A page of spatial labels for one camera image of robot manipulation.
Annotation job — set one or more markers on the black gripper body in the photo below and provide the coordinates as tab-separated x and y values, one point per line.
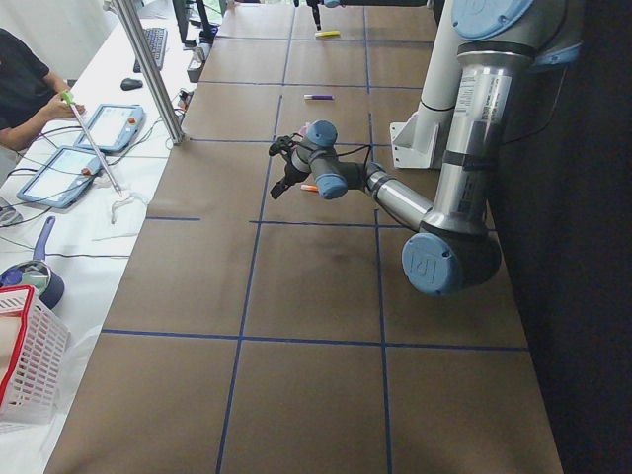
315	12
291	173

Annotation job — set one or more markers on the orange highlighter pen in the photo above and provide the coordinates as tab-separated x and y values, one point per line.
309	188

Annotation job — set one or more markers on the yellow highlighter pen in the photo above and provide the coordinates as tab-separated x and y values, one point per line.
327	34

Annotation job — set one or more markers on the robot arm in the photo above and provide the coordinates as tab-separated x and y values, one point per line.
482	50

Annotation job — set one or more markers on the pink mesh pen holder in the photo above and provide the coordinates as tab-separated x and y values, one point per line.
300	134

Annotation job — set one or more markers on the purple highlighter pen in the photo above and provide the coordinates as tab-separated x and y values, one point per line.
318	98

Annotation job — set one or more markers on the black keyboard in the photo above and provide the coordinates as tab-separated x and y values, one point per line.
156	38

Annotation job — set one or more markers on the far blue teach pendant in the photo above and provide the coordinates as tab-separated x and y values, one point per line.
113	127

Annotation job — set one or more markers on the blue teach pendant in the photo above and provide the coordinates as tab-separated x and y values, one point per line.
62	179
113	127

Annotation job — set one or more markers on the black computer mouse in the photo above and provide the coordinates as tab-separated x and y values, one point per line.
129	84

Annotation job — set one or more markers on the near blue teach pendant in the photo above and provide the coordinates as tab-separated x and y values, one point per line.
62	179

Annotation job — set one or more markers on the long metal grabber tool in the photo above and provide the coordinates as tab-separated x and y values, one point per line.
125	196

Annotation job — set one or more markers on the person in black shirt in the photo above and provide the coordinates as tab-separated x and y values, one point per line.
30	94

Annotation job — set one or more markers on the white red plastic basket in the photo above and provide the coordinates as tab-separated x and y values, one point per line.
33	343

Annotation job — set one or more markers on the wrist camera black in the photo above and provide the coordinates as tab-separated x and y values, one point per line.
283	146

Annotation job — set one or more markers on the aluminium frame post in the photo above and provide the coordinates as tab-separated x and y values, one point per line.
128	17

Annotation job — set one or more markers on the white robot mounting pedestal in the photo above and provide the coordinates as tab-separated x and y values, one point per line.
419	142

